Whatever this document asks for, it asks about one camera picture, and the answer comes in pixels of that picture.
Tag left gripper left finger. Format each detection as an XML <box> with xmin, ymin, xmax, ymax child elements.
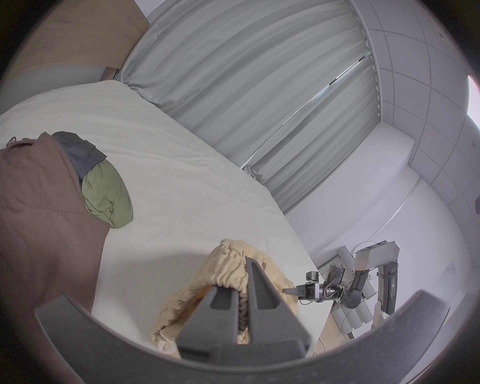
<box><xmin>175</xmin><ymin>285</ymin><xmax>241</xmax><ymax>360</ymax></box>

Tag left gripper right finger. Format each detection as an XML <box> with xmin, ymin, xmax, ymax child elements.
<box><xmin>240</xmin><ymin>256</ymin><xmax>313</xmax><ymax>359</ymax></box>

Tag beige shorts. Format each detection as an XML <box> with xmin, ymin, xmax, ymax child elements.
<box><xmin>150</xmin><ymin>238</ymin><xmax>299</xmax><ymax>357</ymax></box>

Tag bed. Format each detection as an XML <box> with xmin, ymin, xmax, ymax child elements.
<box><xmin>0</xmin><ymin>0</ymin><xmax>323</xmax><ymax>351</ymax></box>

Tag pale green curtain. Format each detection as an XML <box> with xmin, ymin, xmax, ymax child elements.
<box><xmin>244</xmin><ymin>56</ymin><xmax>383</xmax><ymax>215</ymax></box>
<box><xmin>120</xmin><ymin>0</ymin><xmax>372</xmax><ymax>169</ymax></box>

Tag green garment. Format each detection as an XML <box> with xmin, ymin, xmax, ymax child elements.
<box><xmin>82</xmin><ymin>159</ymin><xmax>134</xmax><ymax>230</ymax></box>

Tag brown garment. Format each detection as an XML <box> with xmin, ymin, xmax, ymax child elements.
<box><xmin>0</xmin><ymin>131</ymin><xmax>109</xmax><ymax>312</ymax></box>

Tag dark grey garment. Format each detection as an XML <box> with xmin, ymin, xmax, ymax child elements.
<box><xmin>50</xmin><ymin>131</ymin><xmax>107</xmax><ymax>184</ymax></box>

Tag window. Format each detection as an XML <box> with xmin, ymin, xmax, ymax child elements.
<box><xmin>285</xmin><ymin>55</ymin><xmax>372</xmax><ymax>124</ymax></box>

